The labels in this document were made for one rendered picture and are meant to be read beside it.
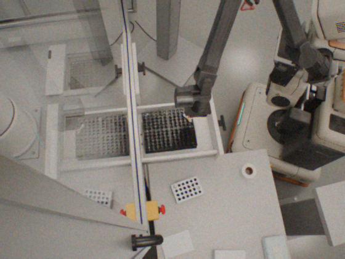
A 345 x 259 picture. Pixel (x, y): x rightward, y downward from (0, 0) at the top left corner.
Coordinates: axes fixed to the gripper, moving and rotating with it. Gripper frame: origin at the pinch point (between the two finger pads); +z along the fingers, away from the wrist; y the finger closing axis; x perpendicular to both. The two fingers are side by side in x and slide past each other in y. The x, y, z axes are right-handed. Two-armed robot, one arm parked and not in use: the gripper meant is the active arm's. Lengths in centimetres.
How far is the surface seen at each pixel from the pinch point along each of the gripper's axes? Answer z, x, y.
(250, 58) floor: 98, 86, 85
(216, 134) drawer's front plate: 1.8, -8.6, 9.2
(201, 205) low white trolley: 17.0, -36.5, 2.2
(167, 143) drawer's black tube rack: 6.0, -9.7, -11.4
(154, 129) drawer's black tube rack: 6.8, -3.1, -16.2
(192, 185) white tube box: 17.6, -27.6, -0.7
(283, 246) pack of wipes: 9, -59, 34
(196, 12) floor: 105, 146, 44
